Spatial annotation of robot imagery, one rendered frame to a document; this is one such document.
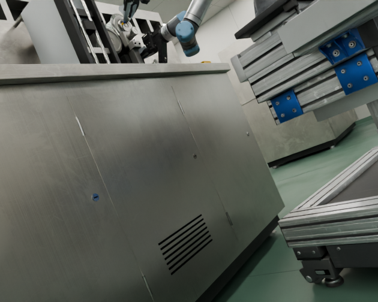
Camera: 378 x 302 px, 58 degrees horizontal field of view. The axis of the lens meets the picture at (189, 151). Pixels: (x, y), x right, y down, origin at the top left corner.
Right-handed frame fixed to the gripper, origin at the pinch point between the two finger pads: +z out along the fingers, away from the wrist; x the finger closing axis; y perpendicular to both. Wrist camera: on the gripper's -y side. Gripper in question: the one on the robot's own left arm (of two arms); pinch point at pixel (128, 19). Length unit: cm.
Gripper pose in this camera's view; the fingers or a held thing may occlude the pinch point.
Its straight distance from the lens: 180.5
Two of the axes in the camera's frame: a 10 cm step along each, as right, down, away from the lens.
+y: -7.7, -4.9, 4.0
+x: -5.5, 2.2, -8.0
